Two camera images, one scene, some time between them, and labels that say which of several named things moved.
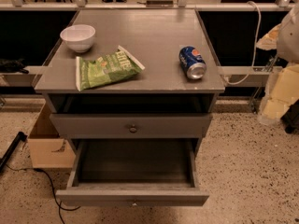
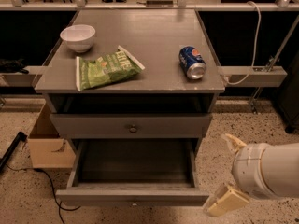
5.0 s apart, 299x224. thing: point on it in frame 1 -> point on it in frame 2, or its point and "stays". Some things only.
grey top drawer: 130,126 stays
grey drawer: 134,173 stays
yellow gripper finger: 285,91 -> 227,200
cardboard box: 47,148 stays
